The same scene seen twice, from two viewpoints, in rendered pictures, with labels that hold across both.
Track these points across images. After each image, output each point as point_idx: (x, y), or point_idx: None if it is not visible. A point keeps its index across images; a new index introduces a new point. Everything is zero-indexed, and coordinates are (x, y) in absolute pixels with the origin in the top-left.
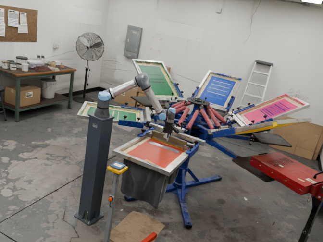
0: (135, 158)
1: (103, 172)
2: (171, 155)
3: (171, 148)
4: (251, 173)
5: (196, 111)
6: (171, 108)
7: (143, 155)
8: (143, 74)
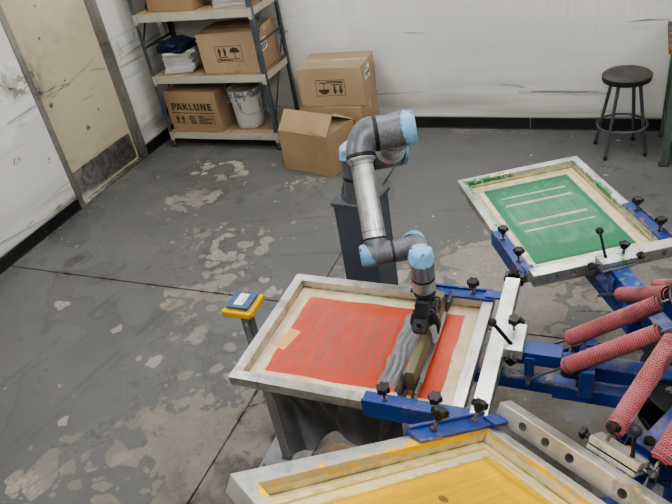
0: (273, 311)
1: None
2: (355, 371)
3: (401, 364)
4: None
5: (647, 328)
6: (412, 248)
7: (320, 323)
8: (378, 115)
